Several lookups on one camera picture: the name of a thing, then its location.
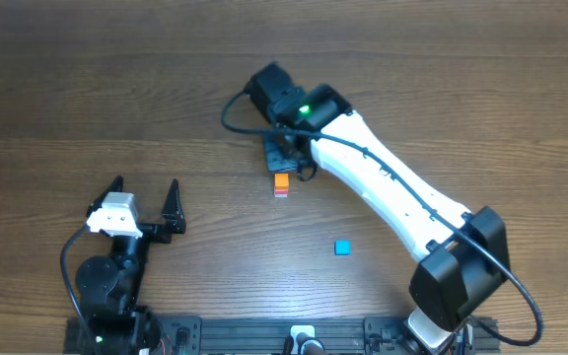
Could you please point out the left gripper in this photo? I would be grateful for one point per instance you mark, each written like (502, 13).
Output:
(158, 232)

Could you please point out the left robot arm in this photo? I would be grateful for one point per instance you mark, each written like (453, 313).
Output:
(96, 283)

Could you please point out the blue cube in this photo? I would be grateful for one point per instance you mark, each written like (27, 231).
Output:
(342, 247)

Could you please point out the mounting rail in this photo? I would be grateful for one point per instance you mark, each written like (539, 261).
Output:
(264, 335)

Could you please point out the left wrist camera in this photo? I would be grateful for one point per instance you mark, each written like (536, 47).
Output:
(114, 214)

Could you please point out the white cube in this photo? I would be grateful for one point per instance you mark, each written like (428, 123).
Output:
(280, 194)

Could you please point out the orange cube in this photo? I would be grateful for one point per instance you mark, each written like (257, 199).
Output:
(281, 180)

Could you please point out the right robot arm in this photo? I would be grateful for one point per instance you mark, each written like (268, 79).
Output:
(373, 172)

